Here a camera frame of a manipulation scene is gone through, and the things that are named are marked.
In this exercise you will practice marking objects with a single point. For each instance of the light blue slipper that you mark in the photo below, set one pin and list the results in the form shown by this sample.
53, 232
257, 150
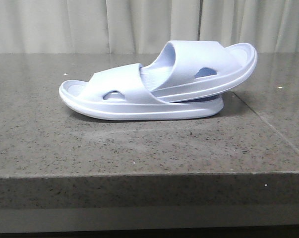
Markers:
119, 94
188, 70

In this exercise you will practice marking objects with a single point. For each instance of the grey-white curtain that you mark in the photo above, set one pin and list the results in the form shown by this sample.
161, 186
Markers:
144, 26

